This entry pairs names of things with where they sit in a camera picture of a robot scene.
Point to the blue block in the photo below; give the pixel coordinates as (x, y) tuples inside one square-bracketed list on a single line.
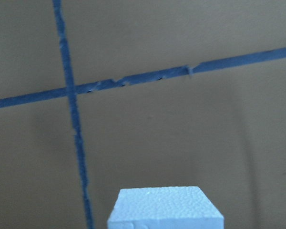
[(164, 208)]

